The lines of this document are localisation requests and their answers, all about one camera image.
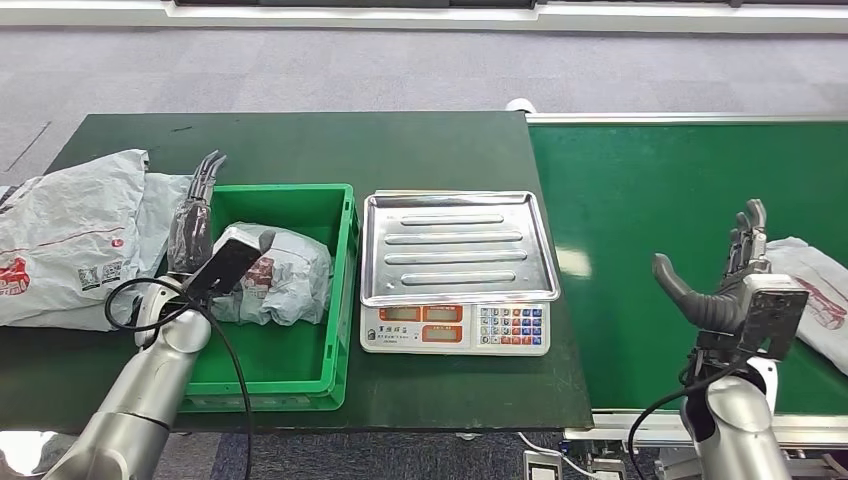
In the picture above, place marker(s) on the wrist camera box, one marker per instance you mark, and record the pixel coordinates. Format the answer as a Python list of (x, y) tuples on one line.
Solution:
[(225, 265), (775, 314)]

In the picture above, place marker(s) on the round chrome base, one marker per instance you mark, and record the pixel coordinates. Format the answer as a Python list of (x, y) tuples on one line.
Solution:
[(20, 450)]

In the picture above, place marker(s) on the white scale with steel tray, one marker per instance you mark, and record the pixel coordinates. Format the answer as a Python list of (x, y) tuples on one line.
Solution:
[(464, 245)]

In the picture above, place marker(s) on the green plastic crate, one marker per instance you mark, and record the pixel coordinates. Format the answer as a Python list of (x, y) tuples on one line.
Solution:
[(278, 358)]

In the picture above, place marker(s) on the large grey parcel with barcodes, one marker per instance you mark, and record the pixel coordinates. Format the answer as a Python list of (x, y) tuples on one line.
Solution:
[(73, 225)]

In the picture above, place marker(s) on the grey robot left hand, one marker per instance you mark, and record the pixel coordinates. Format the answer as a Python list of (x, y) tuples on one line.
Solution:
[(191, 232)]

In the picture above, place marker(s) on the pale grey flat parcel bag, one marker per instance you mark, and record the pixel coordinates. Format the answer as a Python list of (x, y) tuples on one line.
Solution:
[(159, 212)]

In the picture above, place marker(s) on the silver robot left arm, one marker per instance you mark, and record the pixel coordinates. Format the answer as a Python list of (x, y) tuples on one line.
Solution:
[(146, 384)]

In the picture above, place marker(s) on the long grey parcel red print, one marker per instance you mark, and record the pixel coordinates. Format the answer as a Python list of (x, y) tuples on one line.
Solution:
[(818, 298)]

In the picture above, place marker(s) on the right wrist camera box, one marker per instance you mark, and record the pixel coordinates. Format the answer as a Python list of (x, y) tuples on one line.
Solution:
[(775, 314)]

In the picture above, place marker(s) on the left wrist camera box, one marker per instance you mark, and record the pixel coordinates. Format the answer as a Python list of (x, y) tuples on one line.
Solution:
[(225, 265)]

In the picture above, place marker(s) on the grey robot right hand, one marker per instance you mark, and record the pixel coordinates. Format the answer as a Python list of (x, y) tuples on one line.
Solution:
[(709, 311)]

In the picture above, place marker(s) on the white power strip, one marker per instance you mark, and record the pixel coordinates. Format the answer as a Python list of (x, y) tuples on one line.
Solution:
[(543, 470)]

